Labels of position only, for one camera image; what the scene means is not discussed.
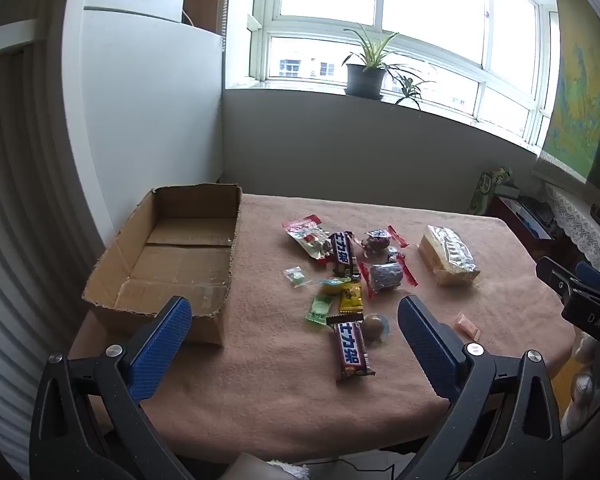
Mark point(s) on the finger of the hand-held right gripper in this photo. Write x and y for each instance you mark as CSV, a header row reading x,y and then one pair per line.
x,y
596,276
555,276

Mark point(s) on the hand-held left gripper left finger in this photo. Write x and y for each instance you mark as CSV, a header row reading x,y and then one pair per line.
x,y
164,342

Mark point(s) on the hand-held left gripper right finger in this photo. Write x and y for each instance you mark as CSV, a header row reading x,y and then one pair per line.
x,y
427,345

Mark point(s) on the small pink packet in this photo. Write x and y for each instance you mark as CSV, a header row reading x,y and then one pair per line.
x,y
467,326

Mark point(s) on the brown ball candy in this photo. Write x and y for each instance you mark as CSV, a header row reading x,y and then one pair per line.
x,y
375,330

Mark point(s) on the brown chocolate bar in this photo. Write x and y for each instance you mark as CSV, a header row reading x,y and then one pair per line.
x,y
351,350
342,253

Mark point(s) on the grey roll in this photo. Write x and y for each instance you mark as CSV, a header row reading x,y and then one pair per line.
x,y
385,277

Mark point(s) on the brown cardboard box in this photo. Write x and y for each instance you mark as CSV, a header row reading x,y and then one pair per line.
x,y
180,260

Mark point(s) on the small yellow packet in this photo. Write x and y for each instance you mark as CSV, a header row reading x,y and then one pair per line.
x,y
351,298

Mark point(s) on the sliced bread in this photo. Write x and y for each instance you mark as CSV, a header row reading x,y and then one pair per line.
x,y
447,255

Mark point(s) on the small dark candy packet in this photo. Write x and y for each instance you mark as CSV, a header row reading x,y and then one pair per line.
x,y
393,255

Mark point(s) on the yellow blue candy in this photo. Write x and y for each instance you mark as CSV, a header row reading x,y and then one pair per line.
x,y
331,286

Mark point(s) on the green candy wrapper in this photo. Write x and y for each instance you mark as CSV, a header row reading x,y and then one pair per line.
x,y
320,310

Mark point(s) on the dark cake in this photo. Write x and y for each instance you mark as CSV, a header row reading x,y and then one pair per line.
x,y
376,240

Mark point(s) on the small clear green candy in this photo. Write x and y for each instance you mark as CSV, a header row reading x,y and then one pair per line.
x,y
295,276

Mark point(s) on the red white snack pouch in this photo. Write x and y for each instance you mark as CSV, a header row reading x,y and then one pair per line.
x,y
307,235

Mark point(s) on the person's right hand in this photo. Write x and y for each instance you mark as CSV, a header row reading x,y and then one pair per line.
x,y
581,385

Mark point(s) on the dark red cabinet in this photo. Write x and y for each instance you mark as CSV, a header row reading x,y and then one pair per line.
x,y
522,240

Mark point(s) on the white lace cloth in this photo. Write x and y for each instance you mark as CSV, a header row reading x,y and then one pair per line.
x,y
580,225

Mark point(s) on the small grey box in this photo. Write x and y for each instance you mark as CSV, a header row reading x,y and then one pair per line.
x,y
507,191

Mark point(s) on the green carton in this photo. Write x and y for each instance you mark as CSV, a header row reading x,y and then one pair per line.
x,y
482,195

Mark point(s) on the white cabinet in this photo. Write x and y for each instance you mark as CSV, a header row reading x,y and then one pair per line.
x,y
145,110

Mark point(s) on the potted spider plant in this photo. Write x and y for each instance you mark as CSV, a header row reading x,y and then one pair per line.
x,y
365,77

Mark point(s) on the wall poster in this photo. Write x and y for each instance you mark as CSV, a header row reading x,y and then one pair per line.
x,y
580,100

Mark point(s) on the white window frame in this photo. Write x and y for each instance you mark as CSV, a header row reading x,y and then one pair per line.
x,y
482,72

